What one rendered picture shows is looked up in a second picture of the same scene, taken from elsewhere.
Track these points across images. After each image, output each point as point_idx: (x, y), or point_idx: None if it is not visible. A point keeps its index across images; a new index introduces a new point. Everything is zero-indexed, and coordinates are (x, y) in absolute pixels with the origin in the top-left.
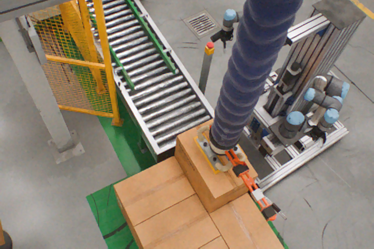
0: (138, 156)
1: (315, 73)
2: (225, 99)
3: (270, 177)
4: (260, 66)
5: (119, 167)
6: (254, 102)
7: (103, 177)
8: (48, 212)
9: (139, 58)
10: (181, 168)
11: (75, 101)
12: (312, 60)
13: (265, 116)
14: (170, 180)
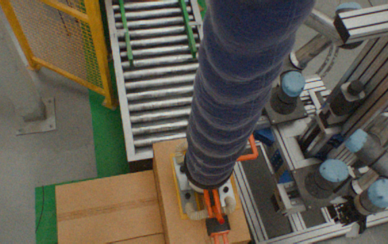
0: (121, 154)
1: (386, 108)
2: (195, 108)
3: (285, 238)
4: (246, 57)
5: (92, 161)
6: (244, 127)
7: (66, 168)
8: None
9: (158, 26)
10: (156, 190)
11: (68, 62)
12: (386, 83)
13: (293, 152)
14: (134, 202)
